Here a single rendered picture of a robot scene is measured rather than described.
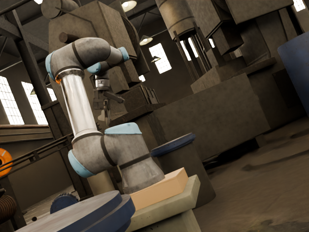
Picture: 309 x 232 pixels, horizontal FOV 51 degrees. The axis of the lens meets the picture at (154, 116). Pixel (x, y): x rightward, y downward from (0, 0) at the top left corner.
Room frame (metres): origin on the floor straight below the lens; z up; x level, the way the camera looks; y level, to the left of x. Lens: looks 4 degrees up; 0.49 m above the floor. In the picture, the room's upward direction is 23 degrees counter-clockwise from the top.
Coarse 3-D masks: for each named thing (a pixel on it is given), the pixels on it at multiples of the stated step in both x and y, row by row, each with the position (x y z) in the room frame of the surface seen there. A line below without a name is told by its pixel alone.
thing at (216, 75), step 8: (240, 56) 4.69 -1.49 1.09; (232, 64) 4.64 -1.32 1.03; (240, 64) 4.68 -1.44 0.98; (208, 72) 4.82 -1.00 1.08; (216, 72) 4.59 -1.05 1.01; (224, 72) 4.60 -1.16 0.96; (232, 72) 4.63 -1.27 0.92; (200, 80) 5.17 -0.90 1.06; (208, 80) 4.91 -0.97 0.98; (216, 80) 4.69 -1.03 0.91; (224, 80) 4.59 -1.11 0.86; (192, 88) 5.59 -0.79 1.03; (200, 88) 5.29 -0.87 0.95
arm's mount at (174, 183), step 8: (168, 176) 1.12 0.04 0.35; (176, 176) 1.03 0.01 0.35; (184, 176) 1.17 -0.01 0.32; (160, 184) 1.04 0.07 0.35; (168, 184) 1.03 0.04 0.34; (176, 184) 1.03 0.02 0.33; (184, 184) 1.11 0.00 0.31; (136, 192) 1.05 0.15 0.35; (144, 192) 1.04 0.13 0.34; (152, 192) 1.04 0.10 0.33; (160, 192) 1.04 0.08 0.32; (168, 192) 1.03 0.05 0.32; (176, 192) 1.03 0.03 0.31; (136, 200) 1.05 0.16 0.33; (144, 200) 1.05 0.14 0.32; (152, 200) 1.04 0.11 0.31; (160, 200) 1.04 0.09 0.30; (136, 208) 1.05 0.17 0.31
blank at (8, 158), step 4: (0, 148) 1.74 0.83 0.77; (0, 152) 1.74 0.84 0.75; (4, 152) 1.75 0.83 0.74; (8, 152) 1.77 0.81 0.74; (0, 156) 1.73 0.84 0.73; (4, 156) 1.75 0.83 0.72; (8, 156) 1.76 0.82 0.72; (4, 160) 1.74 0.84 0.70; (8, 160) 1.76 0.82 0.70; (8, 164) 1.75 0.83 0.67; (0, 168) 1.71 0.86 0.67; (8, 168) 1.74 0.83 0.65; (0, 172) 1.71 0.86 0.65; (4, 172) 1.72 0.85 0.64; (0, 176) 1.72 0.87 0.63
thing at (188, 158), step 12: (168, 144) 2.00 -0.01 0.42; (180, 144) 1.99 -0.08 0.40; (192, 144) 2.09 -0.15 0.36; (156, 156) 2.06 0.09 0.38; (168, 156) 2.03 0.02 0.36; (180, 156) 2.01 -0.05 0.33; (192, 156) 2.04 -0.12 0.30; (168, 168) 2.05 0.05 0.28; (192, 168) 2.02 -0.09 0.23; (204, 168) 2.11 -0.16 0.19; (204, 180) 2.05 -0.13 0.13; (204, 192) 2.03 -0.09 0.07; (204, 204) 2.02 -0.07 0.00
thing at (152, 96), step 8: (136, 88) 7.80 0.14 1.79; (144, 88) 8.41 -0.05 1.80; (120, 96) 7.87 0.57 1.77; (128, 96) 7.84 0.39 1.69; (136, 96) 7.81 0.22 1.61; (144, 96) 7.88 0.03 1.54; (152, 96) 8.94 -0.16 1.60; (128, 104) 7.86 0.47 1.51; (136, 104) 7.82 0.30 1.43; (144, 104) 7.79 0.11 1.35
